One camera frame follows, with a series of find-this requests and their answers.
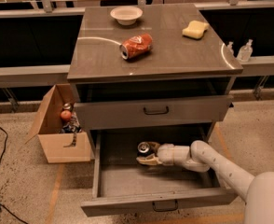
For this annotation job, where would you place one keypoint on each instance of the red apple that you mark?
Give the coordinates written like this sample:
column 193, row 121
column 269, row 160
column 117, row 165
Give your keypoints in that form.
column 66, row 115

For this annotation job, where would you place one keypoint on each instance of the cardboard box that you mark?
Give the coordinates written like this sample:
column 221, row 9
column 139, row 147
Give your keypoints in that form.
column 58, row 147

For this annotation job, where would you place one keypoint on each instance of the clear sanitizer bottle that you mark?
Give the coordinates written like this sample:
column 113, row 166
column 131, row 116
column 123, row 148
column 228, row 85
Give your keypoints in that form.
column 245, row 51

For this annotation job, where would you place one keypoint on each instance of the small clear bottle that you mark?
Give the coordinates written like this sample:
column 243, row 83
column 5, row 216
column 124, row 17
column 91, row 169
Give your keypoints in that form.
column 230, row 46

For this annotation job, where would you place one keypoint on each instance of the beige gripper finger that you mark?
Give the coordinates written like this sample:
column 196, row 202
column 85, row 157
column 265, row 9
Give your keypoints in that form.
column 150, row 160
column 154, row 146

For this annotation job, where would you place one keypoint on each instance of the grey drawer cabinet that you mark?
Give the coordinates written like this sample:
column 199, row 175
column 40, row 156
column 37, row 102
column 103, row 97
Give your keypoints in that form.
column 175, row 67

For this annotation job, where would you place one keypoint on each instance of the closed top drawer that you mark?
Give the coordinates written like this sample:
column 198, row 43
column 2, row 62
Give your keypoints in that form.
column 149, row 113

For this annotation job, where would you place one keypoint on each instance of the blue pepsi can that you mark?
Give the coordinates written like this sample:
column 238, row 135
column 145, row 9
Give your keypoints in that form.
column 144, row 149

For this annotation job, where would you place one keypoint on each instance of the yellow sponge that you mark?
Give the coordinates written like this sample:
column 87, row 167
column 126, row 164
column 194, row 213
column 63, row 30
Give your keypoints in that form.
column 195, row 29

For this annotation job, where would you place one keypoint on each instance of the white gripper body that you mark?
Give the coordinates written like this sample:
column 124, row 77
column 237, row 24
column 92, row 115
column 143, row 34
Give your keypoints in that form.
column 167, row 154

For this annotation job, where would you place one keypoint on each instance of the open middle drawer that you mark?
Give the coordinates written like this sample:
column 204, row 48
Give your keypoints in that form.
column 121, row 185

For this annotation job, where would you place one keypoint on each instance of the white bowl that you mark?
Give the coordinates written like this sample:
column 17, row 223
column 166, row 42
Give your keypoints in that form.
column 126, row 15

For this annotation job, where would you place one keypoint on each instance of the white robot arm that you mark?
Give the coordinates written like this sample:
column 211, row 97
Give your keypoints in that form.
column 257, row 191

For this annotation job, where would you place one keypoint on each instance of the crushed orange soda can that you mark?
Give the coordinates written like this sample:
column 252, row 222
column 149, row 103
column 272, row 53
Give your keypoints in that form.
column 135, row 46

